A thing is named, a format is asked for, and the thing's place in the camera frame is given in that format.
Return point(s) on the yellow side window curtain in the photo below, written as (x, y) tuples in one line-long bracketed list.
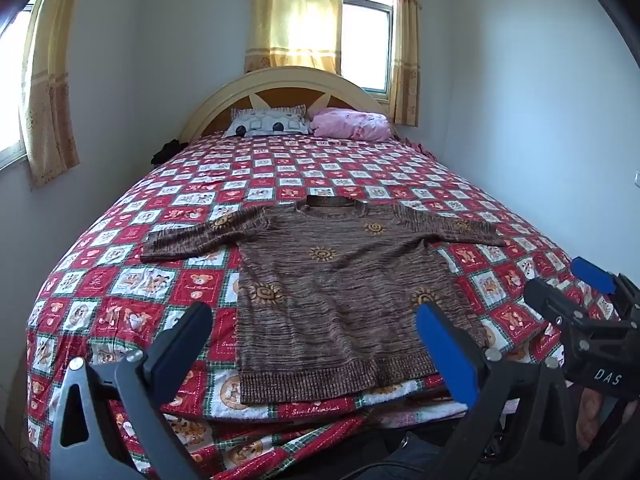
[(50, 85)]

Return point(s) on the side window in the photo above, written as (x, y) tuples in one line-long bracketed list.
[(12, 85)]

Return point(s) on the red checked printed blanket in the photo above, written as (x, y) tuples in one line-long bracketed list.
[(310, 170)]

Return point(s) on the reddish brown cloth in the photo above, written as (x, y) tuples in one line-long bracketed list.
[(595, 420)]

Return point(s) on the pink pillow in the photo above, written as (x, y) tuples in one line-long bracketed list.
[(350, 124)]

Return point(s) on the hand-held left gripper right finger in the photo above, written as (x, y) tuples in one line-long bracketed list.
[(445, 355)]

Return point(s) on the cream wooden bed headboard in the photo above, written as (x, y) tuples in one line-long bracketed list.
[(290, 82)]

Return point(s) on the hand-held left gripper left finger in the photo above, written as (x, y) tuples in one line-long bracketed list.
[(185, 352)]

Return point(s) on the window behind bed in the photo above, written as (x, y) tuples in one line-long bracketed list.
[(365, 35)]

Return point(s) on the black cloth bundle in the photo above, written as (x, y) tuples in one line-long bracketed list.
[(167, 151)]

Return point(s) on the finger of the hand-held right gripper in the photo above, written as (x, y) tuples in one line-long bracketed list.
[(547, 297), (592, 274)]

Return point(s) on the brown knitted sweater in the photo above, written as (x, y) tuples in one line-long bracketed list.
[(330, 300)]

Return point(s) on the wide yellow curtain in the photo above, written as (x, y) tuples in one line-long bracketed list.
[(295, 15)]

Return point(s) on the grey patterned pillow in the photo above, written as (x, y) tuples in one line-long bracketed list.
[(267, 122)]

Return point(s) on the narrow yellow curtain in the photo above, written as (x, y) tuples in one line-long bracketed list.
[(405, 45)]

